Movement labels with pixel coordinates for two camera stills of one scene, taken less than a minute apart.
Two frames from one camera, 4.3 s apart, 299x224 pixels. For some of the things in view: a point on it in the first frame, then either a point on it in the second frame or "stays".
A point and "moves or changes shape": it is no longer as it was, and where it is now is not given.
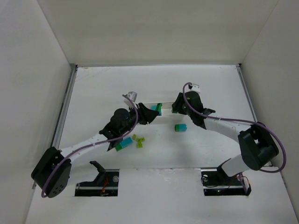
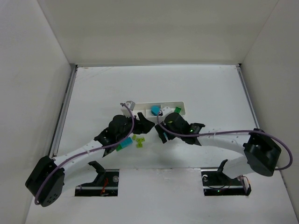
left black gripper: (142, 113) → (136, 123)
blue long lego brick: (126, 142) stays
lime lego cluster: (140, 140) stays
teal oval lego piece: (153, 107) stays
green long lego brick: (159, 108) moves or changes shape
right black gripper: (181, 105) → (165, 131)
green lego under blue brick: (118, 147) stays
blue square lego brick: (182, 127) moves or changes shape
